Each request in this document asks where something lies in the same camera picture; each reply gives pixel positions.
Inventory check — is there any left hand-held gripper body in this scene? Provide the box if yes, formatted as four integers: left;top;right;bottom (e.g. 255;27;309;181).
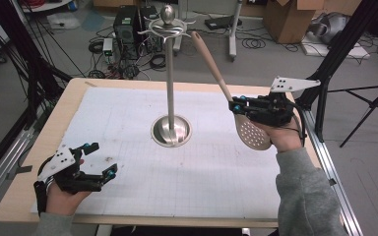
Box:
36;146;103;195

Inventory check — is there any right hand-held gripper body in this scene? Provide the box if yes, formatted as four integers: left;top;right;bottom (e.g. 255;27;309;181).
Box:
245;76;322;128

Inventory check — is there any beige slotted spoon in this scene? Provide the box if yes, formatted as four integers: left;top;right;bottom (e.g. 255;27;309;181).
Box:
190;30;274;151

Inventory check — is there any steel utensil stand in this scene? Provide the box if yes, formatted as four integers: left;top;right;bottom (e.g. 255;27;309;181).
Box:
137;3;197;148

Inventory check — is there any person's left hand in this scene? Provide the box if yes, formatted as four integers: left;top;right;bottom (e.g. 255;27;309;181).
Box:
45;158;92;217

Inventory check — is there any person's right hand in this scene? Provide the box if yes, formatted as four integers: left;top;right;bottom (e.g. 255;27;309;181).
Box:
251;118;304;153

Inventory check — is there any white desk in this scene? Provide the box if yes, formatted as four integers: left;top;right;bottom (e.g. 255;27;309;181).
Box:
173;0;244;62

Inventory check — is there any white grid mat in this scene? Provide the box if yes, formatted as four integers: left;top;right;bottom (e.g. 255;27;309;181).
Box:
31;87;282;220

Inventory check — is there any black power strip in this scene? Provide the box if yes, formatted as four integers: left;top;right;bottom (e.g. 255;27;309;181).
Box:
204;15;244;31

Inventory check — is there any large open cardboard box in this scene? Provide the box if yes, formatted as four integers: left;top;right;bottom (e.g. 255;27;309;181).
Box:
264;0;326;44

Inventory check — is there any black tripod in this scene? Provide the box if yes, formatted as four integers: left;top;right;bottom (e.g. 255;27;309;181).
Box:
328;78;378;148

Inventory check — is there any white power adapter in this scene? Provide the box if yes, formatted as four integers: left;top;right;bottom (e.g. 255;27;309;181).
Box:
102;37;114;57

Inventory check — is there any black computer tower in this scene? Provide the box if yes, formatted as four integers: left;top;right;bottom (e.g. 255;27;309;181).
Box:
112;5;160;60

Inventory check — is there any coiled black cable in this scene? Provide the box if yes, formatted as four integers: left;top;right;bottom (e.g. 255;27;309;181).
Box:
149;53;167;70
240;37;267;50

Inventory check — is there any aluminium frame rail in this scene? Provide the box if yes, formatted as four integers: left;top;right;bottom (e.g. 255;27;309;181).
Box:
303;109;364;236
0;129;35;214

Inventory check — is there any black frame post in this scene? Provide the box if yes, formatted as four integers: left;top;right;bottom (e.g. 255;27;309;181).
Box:
296;0;373;110
0;0;74;127

